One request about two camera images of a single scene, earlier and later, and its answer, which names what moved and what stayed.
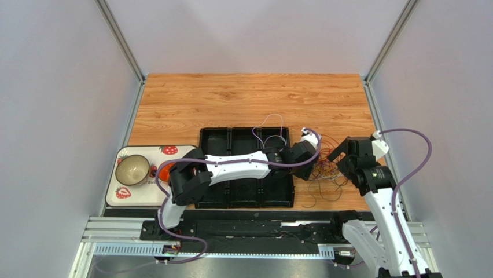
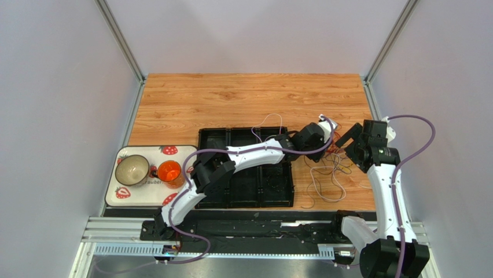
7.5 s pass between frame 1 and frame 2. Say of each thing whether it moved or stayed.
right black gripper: moved
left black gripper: moved
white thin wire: stayed
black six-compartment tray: stayed
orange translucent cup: stayed
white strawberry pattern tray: stayed
